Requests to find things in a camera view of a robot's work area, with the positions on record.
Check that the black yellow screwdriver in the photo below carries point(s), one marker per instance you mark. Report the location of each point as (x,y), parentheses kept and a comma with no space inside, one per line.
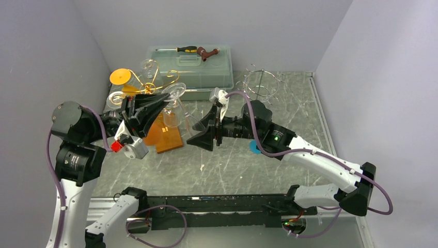
(186,49)

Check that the clear plastic storage box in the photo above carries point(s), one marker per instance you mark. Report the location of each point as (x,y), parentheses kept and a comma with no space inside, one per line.
(200,77)

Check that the clear glass on rack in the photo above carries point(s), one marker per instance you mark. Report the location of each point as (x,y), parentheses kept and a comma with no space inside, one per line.
(115,99)

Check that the clear wine glass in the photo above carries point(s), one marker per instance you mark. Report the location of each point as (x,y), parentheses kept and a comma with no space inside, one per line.
(150,76)

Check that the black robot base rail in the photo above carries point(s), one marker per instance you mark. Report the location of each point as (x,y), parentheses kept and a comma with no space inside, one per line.
(166,212)

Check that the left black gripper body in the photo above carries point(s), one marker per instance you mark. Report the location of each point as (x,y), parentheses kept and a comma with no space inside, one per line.
(128,115)

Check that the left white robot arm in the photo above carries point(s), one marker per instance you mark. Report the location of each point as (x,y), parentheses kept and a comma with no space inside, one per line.
(86,139)

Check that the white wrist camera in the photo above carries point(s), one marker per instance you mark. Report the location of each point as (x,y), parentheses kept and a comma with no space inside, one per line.
(133,147)
(218,98)

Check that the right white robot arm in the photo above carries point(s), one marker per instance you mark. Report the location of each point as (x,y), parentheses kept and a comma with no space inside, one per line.
(349,185)

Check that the small clear cup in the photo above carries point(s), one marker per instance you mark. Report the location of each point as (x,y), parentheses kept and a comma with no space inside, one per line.
(176,91)

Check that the clear stemless glass front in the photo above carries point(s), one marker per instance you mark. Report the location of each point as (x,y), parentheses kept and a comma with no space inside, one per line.
(172,114)

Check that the blue plastic wine glass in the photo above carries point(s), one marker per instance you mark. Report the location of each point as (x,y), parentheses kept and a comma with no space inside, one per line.
(253,147)

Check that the gold wire wine glass rack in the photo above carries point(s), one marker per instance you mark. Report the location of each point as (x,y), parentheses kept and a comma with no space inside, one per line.
(171,138)

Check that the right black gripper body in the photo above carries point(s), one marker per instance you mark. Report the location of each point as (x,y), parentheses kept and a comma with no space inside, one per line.
(228,128)

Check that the brown pipe fitting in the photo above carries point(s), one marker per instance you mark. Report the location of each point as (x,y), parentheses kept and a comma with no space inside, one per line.
(204,54)

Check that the yellow frosted wine glass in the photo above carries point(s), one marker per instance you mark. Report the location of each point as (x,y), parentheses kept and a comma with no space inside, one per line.
(128,79)

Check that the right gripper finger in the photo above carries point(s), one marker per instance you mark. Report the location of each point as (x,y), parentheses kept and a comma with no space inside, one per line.
(209,121)
(203,140)

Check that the silver wire cup rack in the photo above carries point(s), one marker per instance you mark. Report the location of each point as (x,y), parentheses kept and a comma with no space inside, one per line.
(261,84)

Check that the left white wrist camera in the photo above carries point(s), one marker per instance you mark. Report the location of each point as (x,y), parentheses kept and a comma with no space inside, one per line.
(133,147)

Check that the orange plastic wine glass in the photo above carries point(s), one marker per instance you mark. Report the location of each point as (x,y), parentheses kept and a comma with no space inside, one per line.
(154,134)

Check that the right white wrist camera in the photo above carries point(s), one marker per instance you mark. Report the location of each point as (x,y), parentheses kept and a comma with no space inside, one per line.
(218,98)

